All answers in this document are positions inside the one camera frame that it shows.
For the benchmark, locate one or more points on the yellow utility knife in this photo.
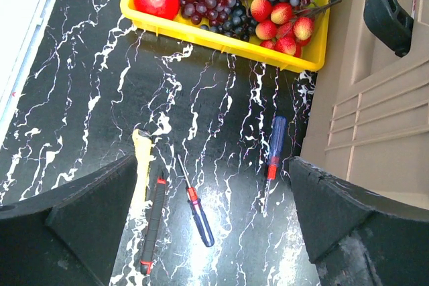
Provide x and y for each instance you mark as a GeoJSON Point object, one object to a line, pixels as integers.
{"type": "Point", "coordinates": [142, 144]}

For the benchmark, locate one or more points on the blue screwdriver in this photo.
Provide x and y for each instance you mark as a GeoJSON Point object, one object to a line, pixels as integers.
{"type": "Point", "coordinates": [198, 213]}
{"type": "Point", "coordinates": [275, 150]}

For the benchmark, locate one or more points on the blue screwdriver right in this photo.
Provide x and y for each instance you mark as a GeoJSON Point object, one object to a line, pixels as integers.
{"type": "Point", "coordinates": [275, 150]}

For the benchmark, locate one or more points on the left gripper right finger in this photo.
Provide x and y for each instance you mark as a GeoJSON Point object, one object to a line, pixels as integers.
{"type": "Point", "coordinates": [354, 236]}

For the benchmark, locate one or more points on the red yellow lychee cluster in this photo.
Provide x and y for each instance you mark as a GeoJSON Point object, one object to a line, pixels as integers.
{"type": "Point", "coordinates": [281, 28]}

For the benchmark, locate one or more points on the purple grape bunch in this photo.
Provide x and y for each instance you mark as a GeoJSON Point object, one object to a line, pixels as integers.
{"type": "Point", "coordinates": [231, 18]}

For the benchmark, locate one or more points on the yellow plastic fruit tray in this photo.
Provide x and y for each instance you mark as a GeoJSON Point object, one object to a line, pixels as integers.
{"type": "Point", "coordinates": [312, 58]}

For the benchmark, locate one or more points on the aluminium frame rail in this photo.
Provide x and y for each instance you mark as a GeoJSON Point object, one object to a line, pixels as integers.
{"type": "Point", "coordinates": [22, 26]}

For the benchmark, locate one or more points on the red black utility knife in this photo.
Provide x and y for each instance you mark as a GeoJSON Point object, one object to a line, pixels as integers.
{"type": "Point", "coordinates": [149, 242]}

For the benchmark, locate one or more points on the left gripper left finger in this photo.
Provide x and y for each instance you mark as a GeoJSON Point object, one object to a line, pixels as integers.
{"type": "Point", "coordinates": [69, 235]}

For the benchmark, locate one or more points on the blue screwdriver left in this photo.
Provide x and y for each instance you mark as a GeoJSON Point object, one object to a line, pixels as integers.
{"type": "Point", "coordinates": [198, 213]}

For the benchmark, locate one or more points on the tan plastic tool box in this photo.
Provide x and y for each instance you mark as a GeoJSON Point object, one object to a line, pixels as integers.
{"type": "Point", "coordinates": [369, 118]}

